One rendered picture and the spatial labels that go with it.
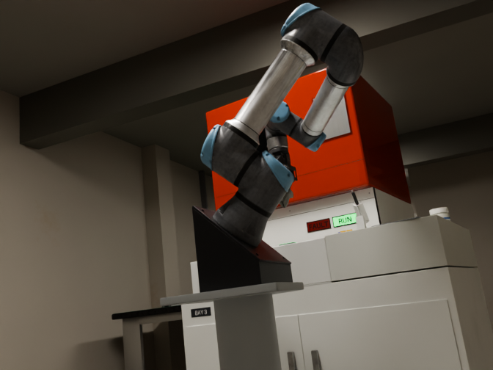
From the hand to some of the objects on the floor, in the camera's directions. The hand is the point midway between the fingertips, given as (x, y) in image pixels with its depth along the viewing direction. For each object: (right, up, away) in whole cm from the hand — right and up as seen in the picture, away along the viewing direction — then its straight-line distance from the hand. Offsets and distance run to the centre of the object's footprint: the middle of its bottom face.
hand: (282, 203), depth 172 cm
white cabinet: (+28, -110, -6) cm, 114 cm away
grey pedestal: (-9, -99, -68) cm, 120 cm away
